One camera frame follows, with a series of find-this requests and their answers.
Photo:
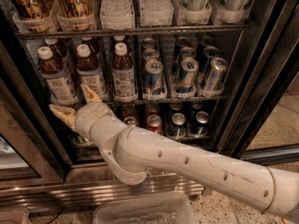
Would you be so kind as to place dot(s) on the clear plastic bin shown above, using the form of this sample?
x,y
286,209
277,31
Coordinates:
x,y
162,208

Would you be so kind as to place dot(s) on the energy drink can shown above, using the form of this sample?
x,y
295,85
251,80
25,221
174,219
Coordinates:
x,y
154,85
209,84
184,80

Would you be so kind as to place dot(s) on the front middle energy drink can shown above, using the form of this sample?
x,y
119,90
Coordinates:
x,y
184,80

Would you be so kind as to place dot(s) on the left gold tall can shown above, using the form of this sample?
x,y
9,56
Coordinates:
x,y
34,11

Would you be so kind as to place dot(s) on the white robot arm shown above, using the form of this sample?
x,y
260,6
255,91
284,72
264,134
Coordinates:
x,y
131,151

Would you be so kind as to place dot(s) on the right clear water bottle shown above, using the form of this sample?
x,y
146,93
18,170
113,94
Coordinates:
x,y
156,12

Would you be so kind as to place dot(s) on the right red soda can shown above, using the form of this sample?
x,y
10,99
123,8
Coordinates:
x,y
154,123

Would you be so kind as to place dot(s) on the green label bottle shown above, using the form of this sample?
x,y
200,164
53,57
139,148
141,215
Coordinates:
x,y
229,11
191,12

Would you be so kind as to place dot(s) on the tea bottle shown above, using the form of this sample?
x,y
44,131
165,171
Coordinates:
x,y
123,73
90,71
61,82

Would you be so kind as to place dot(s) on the left green soda can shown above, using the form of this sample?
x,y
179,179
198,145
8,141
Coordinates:
x,y
81,141

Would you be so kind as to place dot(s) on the stainless steel fridge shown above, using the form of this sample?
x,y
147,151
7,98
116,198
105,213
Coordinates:
x,y
69,177

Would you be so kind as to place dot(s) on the gold tall can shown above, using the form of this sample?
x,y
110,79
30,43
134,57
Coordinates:
x,y
75,14
34,11

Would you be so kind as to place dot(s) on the front right energy drink can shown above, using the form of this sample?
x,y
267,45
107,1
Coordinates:
x,y
209,84

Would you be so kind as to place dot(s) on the left green label bottle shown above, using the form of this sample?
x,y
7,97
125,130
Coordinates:
x,y
191,12

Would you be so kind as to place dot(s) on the right green label bottle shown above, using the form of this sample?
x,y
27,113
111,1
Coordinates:
x,y
229,11

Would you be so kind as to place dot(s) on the left clear water bottle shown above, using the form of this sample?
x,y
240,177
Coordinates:
x,y
117,14

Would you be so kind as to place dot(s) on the right gold tall can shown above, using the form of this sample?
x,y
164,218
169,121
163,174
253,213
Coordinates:
x,y
75,14

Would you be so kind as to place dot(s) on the fridge glass door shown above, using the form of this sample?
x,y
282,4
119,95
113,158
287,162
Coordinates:
x,y
264,65

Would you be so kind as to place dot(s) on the right blue soda can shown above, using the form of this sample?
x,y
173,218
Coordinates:
x,y
199,126

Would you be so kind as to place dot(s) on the blue soda can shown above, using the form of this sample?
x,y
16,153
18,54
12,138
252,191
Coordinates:
x,y
199,126
176,128

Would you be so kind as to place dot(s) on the left red soda can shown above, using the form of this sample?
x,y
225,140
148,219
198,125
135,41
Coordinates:
x,y
131,121

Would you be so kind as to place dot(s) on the left blue soda can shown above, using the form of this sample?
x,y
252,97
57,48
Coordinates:
x,y
176,128

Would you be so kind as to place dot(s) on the red soda can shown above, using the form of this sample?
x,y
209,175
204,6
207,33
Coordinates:
x,y
154,123
131,121

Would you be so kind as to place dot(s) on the clear water bottle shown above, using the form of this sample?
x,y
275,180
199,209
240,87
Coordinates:
x,y
117,14
156,12

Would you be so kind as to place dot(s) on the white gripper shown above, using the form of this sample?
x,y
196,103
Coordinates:
x,y
84,118

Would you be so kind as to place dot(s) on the front left energy drink can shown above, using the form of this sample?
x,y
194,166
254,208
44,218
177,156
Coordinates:
x,y
154,85

